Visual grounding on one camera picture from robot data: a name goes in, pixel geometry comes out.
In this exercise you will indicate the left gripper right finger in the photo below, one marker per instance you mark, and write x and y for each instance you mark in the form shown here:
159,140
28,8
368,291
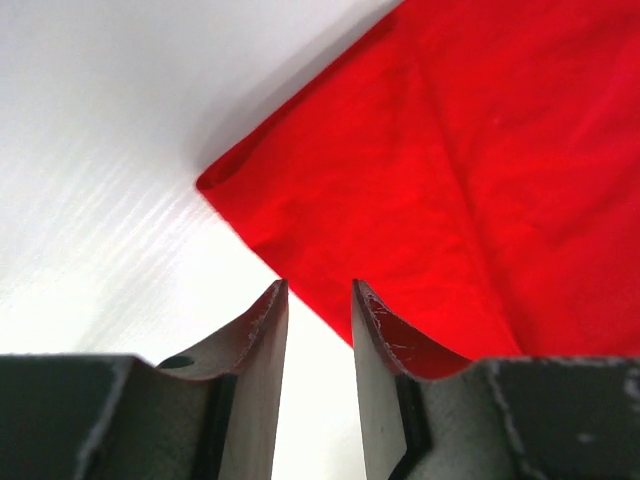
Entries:
428,413

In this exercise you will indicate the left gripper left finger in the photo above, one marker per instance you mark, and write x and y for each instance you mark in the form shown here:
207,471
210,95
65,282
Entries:
209,412

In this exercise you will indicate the red t shirt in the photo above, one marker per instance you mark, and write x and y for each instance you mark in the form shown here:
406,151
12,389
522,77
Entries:
475,162

